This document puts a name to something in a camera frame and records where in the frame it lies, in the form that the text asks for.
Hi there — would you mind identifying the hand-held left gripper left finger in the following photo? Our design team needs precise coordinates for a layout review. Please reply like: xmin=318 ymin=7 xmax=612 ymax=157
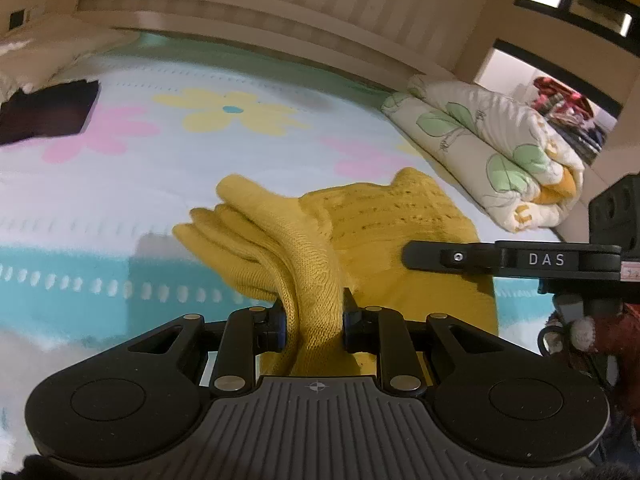
xmin=127 ymin=302 xmax=292 ymax=394

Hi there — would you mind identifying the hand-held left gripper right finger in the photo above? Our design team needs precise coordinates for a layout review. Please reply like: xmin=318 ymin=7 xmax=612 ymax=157
xmin=341 ymin=287 xmax=503 ymax=397

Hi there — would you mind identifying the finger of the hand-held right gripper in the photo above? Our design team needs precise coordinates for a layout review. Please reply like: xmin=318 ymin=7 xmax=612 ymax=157
xmin=402 ymin=240 xmax=498 ymax=277

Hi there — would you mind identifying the yellow knitted sweater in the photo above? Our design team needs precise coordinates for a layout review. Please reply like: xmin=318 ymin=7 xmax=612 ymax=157
xmin=172 ymin=167 xmax=501 ymax=377

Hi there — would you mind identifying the person's right forearm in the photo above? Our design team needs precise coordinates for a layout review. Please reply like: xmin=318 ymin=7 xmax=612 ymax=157
xmin=570 ymin=304 xmax=640 ymax=461

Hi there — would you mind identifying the pile of colourful clothes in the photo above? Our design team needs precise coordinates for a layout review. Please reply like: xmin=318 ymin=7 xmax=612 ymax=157
xmin=531 ymin=76 xmax=608 ymax=167

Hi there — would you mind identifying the leaf printed folded quilt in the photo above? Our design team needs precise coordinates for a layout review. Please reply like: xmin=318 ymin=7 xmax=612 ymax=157
xmin=380 ymin=74 xmax=587 ymax=233

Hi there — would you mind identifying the flower printed bedsheet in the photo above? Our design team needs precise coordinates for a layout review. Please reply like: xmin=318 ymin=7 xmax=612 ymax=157
xmin=0 ymin=30 xmax=571 ymax=441

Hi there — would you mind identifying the window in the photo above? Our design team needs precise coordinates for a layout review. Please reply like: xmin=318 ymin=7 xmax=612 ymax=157
xmin=515 ymin=0 xmax=635 ymax=38

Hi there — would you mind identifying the wooden headboard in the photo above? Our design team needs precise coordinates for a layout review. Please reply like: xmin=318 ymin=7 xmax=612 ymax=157
xmin=65 ymin=0 xmax=501 ymax=92

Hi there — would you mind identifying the dark folded garment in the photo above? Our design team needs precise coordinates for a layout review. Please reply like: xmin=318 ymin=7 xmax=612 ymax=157
xmin=0 ymin=79 xmax=101 ymax=147

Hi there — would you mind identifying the beige pillow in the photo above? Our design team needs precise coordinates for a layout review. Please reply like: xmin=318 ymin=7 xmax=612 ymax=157
xmin=0 ymin=27 xmax=128 ymax=95

